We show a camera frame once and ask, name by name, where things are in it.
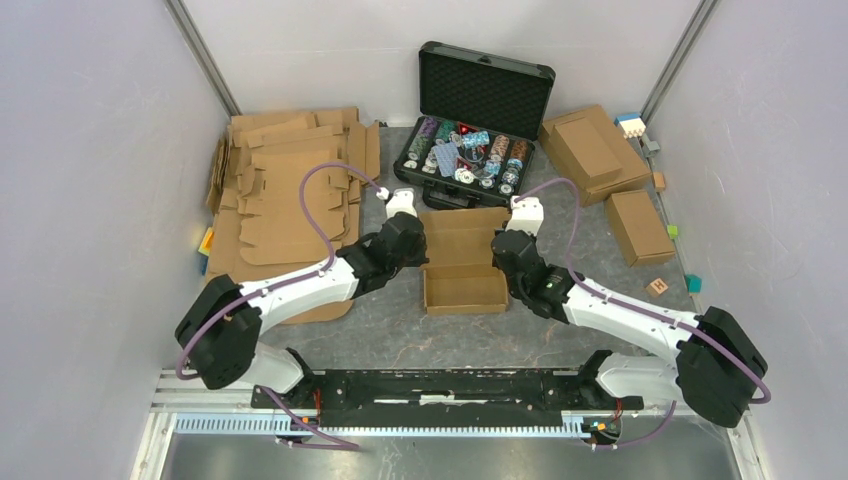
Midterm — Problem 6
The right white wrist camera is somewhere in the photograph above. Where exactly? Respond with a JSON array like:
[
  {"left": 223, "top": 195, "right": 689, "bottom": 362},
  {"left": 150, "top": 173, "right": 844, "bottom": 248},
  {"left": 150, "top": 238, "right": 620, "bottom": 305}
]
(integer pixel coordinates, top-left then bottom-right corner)
[{"left": 504, "top": 196, "right": 544, "bottom": 237}]

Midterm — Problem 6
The small wooden cube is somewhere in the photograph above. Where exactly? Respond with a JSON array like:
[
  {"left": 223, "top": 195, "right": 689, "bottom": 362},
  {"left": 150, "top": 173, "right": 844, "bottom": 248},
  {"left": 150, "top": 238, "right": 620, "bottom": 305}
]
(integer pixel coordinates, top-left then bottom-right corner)
[{"left": 652, "top": 172, "right": 667, "bottom": 193}]

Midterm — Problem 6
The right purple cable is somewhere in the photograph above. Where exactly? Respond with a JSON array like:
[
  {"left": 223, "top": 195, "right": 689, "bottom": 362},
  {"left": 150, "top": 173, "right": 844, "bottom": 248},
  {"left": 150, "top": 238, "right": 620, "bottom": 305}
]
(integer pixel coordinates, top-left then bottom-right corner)
[{"left": 513, "top": 177, "right": 773, "bottom": 452}]

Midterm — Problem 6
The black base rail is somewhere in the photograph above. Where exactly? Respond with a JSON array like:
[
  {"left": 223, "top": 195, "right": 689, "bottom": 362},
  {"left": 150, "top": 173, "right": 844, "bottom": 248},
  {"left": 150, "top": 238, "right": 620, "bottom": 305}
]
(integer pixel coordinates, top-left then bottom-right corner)
[{"left": 281, "top": 368, "right": 644, "bottom": 428}]

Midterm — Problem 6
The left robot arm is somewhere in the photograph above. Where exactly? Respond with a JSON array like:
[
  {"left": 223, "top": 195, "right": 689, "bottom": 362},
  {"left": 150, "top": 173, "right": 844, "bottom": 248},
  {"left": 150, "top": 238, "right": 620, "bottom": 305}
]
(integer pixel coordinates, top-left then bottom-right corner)
[{"left": 175, "top": 212, "right": 427, "bottom": 408}]

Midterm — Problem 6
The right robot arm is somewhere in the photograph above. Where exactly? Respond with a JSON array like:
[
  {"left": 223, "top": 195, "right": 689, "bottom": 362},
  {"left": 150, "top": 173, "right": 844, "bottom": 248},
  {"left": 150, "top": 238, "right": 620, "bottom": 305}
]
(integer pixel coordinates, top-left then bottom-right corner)
[{"left": 491, "top": 230, "right": 769, "bottom": 428}]

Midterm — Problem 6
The small folded cardboard box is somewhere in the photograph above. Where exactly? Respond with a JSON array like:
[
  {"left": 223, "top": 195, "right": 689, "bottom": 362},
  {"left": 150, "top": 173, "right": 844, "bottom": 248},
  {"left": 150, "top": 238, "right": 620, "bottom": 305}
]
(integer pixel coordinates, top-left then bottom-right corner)
[{"left": 604, "top": 190, "right": 676, "bottom": 267}]

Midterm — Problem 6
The wooden letter H cube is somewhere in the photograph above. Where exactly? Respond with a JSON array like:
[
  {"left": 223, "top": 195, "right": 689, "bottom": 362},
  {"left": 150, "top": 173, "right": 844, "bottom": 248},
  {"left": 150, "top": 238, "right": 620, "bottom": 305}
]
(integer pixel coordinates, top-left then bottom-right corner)
[{"left": 645, "top": 278, "right": 669, "bottom": 298}]

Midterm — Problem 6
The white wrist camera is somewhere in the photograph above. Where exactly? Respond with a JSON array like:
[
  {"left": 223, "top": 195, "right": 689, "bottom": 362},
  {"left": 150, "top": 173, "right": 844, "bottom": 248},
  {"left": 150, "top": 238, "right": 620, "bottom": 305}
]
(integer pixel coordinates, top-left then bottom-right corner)
[
  {"left": 376, "top": 187, "right": 418, "bottom": 219},
  {"left": 504, "top": 196, "right": 544, "bottom": 237}
]

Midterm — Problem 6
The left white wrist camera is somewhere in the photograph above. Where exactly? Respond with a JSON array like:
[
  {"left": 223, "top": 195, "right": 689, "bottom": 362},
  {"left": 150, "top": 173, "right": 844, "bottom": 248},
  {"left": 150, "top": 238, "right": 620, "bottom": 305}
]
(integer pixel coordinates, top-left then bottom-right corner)
[{"left": 376, "top": 187, "right": 418, "bottom": 219}]

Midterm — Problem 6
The large folded cardboard box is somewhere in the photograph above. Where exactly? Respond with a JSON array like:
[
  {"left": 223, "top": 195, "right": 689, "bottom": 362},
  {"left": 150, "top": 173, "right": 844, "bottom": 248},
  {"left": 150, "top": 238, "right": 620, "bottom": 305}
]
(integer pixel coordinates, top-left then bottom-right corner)
[{"left": 539, "top": 104, "right": 651, "bottom": 206}]

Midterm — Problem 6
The teal cube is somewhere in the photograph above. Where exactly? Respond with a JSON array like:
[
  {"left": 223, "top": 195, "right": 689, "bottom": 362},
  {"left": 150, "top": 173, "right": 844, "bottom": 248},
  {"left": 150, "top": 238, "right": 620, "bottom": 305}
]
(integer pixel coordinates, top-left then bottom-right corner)
[{"left": 684, "top": 274, "right": 703, "bottom": 295}]

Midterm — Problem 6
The blue white toy block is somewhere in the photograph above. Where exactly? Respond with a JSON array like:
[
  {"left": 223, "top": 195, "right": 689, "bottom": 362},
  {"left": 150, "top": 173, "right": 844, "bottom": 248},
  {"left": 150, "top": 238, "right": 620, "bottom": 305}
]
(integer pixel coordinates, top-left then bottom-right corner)
[{"left": 614, "top": 113, "right": 647, "bottom": 139}]

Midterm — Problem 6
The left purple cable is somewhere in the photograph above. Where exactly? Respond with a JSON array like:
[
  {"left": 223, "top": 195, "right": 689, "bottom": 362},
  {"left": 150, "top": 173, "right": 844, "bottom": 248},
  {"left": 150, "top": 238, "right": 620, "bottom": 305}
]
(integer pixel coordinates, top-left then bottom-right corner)
[{"left": 174, "top": 162, "right": 389, "bottom": 453}]

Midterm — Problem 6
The orange yellow block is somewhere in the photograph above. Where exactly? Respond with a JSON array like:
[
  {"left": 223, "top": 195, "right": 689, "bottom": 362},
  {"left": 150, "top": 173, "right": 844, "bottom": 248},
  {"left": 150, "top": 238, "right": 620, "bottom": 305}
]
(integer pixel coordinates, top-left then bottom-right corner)
[{"left": 197, "top": 226, "right": 214, "bottom": 275}]

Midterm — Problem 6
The stack of flat cardboard blanks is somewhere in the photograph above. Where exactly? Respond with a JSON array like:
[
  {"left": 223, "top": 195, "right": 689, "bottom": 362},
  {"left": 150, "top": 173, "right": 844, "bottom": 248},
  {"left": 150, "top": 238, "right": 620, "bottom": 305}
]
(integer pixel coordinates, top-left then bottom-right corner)
[{"left": 205, "top": 107, "right": 380, "bottom": 283}]

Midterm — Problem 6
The grey toy block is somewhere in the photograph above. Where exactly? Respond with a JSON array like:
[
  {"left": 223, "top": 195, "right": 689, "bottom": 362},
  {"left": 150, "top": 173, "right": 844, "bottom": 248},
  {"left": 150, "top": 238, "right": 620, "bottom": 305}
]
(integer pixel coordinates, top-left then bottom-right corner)
[{"left": 641, "top": 140, "right": 661, "bottom": 158}]

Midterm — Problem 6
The purple cable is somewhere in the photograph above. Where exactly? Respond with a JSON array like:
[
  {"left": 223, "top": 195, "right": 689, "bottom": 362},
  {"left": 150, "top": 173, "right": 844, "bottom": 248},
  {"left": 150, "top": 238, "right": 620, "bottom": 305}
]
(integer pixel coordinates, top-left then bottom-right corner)
[
  {"left": 174, "top": 162, "right": 389, "bottom": 453},
  {"left": 513, "top": 177, "right": 773, "bottom": 452}
]

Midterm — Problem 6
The black poker chip case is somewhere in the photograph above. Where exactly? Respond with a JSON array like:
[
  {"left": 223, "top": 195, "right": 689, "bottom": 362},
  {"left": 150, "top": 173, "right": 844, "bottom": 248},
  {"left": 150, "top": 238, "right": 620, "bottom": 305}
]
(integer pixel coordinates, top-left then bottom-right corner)
[{"left": 393, "top": 41, "right": 556, "bottom": 209}]

